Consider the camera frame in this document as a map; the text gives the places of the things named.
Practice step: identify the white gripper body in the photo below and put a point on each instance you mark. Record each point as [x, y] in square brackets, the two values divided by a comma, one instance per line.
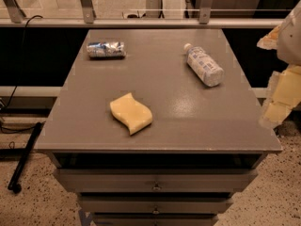
[291, 40]

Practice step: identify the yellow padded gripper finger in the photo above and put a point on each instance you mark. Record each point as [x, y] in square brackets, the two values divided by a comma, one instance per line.
[269, 41]
[283, 95]

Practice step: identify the clear plastic water bottle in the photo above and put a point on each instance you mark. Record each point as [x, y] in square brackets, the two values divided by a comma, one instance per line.
[204, 66]

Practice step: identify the grey drawer cabinet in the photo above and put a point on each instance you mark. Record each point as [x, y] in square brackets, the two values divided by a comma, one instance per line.
[194, 127]

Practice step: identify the yellow wavy sponge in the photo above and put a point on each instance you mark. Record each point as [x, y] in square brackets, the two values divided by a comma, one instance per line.
[134, 115]

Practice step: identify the crushed silver blue can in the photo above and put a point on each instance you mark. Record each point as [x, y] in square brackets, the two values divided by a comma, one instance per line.
[106, 49]

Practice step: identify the top grey drawer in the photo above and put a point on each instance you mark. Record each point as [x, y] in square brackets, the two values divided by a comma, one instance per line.
[155, 180]

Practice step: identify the grey drawer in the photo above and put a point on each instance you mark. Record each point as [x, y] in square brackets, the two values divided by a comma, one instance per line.
[171, 220]
[155, 205]
[155, 180]

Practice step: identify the bottom grey drawer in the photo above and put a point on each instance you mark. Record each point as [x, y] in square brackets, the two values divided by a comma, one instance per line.
[171, 220]

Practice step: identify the middle grey drawer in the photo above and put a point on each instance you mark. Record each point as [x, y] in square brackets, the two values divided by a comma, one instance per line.
[155, 205]

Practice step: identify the black rod on floor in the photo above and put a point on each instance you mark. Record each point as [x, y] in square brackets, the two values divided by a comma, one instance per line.
[13, 185]

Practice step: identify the metal railing frame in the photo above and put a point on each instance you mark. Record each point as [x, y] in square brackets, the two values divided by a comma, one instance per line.
[155, 13]

